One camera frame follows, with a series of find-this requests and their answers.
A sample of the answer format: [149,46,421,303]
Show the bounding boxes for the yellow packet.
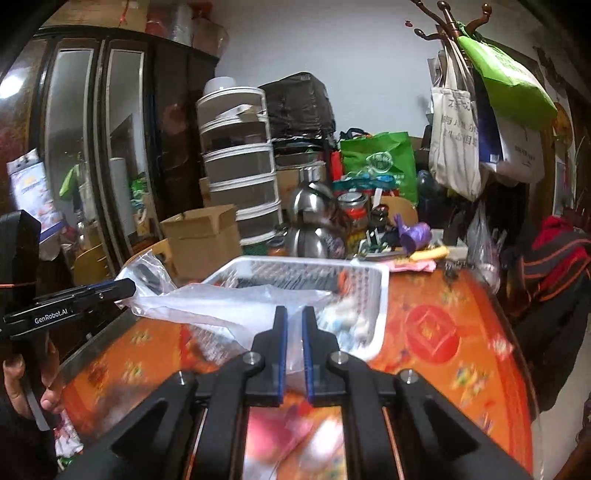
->
[409,246,450,261]

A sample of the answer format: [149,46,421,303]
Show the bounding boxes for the white and blue tote bag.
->
[475,78,546,185]

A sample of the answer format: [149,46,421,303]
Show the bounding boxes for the blue and white packet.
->
[7,148,65,241]

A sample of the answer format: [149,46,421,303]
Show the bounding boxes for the brown carton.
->
[41,0,153,33]

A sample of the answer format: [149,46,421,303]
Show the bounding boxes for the person's left hand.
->
[0,354,64,418]

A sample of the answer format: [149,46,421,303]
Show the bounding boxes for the red labelled jar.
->
[337,191,370,232]

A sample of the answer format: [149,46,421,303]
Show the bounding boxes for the red and black jacket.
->
[508,215,591,411]

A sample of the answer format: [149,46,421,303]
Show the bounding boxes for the dark wooden cabinet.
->
[0,25,220,296]

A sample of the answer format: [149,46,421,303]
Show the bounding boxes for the green shopping bag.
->
[339,131,419,204]

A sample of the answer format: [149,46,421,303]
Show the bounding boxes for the wooden coat rack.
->
[409,0,495,61]

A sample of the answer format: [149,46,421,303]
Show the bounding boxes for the white perforated plastic basket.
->
[201,255,391,361]

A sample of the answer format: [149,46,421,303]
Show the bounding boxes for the beige canvas tote bag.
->
[428,51,483,201]

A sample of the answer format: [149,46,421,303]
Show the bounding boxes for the red floral tablecloth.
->
[60,265,536,480]

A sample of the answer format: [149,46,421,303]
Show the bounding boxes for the stainless steel kettle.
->
[284,224,347,259]
[288,181,340,227]

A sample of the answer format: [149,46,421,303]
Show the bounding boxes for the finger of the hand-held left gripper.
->
[76,279,137,310]
[34,281,118,303]

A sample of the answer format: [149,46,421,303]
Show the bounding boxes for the black wrapped box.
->
[259,71,337,139]

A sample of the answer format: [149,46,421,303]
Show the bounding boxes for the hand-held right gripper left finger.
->
[60,305,289,480]

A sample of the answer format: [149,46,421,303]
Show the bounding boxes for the white fluffy sock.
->
[318,295,370,344]

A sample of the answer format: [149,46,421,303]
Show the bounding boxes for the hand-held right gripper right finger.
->
[302,305,532,480]

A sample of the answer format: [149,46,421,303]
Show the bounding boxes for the pink packet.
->
[390,258,437,273]

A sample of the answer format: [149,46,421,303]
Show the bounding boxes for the clear plastic bag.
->
[466,203,502,291]
[115,251,342,377]

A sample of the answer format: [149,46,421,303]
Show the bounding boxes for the stacked round food containers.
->
[196,76,283,245]

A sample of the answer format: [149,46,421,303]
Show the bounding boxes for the hanging clear plastic bag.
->
[466,203,502,291]

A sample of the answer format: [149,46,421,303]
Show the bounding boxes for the open cardboard box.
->
[159,204,243,282]

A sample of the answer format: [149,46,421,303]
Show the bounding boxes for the bright green tote bag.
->
[457,34,558,132]

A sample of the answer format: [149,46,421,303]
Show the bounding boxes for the person's left forearm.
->
[0,406,58,480]

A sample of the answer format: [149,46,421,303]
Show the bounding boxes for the purple plastic bag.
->
[393,213,432,254]

